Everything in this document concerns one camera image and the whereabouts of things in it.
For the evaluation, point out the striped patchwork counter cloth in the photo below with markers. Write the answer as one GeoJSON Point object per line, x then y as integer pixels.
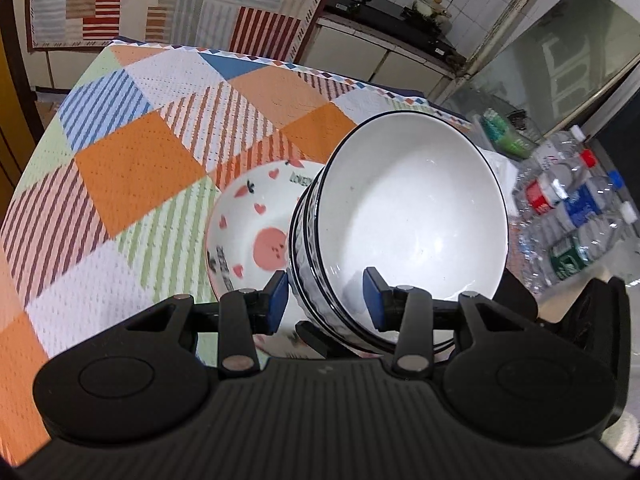
{"type": "Point", "coordinates": [268, 28]}

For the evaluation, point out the white kitchen cabinet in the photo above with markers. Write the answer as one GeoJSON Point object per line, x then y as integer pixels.
{"type": "Point", "coordinates": [348, 49]}

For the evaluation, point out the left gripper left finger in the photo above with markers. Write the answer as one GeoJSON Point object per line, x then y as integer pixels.
{"type": "Point", "coordinates": [244, 313]}

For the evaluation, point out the clear water bottle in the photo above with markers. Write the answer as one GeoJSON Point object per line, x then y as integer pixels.
{"type": "Point", "coordinates": [561, 145]}

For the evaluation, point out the white ribbed bowl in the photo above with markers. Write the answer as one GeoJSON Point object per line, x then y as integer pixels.
{"type": "Point", "coordinates": [412, 196]}

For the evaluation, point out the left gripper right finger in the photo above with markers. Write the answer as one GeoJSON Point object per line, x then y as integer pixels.
{"type": "Point", "coordinates": [409, 312]}

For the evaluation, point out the black gas stove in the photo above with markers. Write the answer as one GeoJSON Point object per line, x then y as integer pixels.
{"type": "Point", "coordinates": [400, 23]}

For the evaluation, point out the red label water bottle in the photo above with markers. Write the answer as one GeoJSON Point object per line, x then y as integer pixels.
{"type": "Point", "coordinates": [552, 186]}

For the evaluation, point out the green label water bottle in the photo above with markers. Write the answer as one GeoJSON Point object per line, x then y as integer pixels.
{"type": "Point", "coordinates": [548, 264]}

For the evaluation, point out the white rabbit carrot plate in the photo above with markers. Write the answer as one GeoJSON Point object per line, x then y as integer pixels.
{"type": "Point", "coordinates": [247, 230]}

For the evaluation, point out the blue label water bottle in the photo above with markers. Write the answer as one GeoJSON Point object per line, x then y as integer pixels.
{"type": "Point", "coordinates": [594, 197]}

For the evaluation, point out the colourful patchwork tablecloth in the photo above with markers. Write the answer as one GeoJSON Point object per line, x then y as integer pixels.
{"type": "Point", "coordinates": [109, 214]}

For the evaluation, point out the green pack of cups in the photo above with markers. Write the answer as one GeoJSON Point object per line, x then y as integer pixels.
{"type": "Point", "coordinates": [504, 137]}

